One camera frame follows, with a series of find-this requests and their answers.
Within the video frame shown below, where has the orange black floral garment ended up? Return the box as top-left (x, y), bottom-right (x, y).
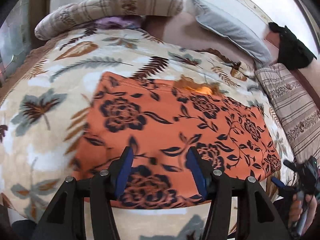
top-left (73, 72), bottom-right (281, 209)

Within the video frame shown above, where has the person's right hand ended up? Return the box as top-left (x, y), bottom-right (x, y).
top-left (288, 194), bottom-right (317, 234)

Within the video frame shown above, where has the striped beige flat pillow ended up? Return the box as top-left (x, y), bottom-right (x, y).
top-left (255, 63), bottom-right (319, 163)

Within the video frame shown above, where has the cream leaf-pattern blanket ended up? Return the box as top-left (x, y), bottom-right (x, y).
top-left (1, 27), bottom-right (296, 239)

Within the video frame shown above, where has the black cloth on headboard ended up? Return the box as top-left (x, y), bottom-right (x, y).
top-left (268, 22), bottom-right (317, 70)

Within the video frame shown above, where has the grey pillow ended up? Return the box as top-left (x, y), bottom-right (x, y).
top-left (190, 0), bottom-right (272, 68)

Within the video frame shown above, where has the stained glass window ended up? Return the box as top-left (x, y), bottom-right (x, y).
top-left (1, 0), bottom-right (31, 86)

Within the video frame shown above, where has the pink bed headboard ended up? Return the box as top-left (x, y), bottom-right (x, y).
top-left (143, 12), bottom-right (319, 105)

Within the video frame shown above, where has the purple cloth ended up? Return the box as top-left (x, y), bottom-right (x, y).
top-left (93, 15), bottom-right (145, 29)

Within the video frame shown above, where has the striped beige bolster pillow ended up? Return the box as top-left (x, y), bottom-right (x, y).
top-left (34, 0), bottom-right (183, 41)

